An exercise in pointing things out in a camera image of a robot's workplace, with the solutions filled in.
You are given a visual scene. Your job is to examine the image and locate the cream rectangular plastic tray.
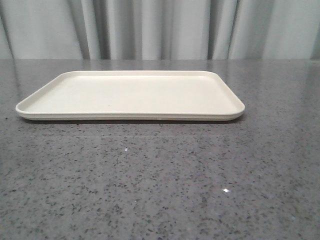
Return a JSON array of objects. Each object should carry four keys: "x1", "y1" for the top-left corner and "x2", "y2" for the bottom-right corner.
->
[{"x1": 15, "y1": 70, "x2": 245, "y2": 121}]

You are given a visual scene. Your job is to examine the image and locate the grey pleated curtain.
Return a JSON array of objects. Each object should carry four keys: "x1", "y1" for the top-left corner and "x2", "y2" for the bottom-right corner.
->
[{"x1": 0, "y1": 0, "x2": 320, "y2": 60}]

